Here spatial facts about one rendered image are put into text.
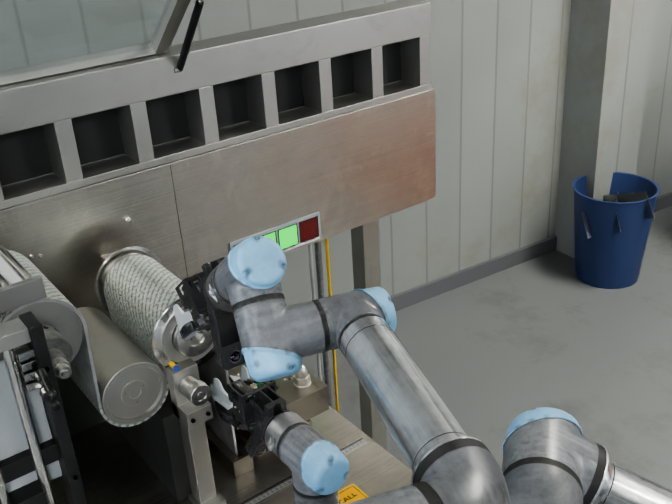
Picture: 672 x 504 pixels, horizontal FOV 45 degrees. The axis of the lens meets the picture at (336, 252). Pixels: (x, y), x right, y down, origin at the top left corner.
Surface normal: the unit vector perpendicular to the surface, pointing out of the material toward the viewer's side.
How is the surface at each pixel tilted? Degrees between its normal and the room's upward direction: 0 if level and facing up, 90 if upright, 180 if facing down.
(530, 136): 90
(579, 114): 90
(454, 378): 0
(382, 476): 0
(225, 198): 90
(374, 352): 25
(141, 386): 90
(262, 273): 50
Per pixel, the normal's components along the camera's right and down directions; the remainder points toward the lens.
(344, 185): 0.60, 0.32
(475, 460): 0.23, -0.88
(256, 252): 0.42, -0.32
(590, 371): -0.06, -0.89
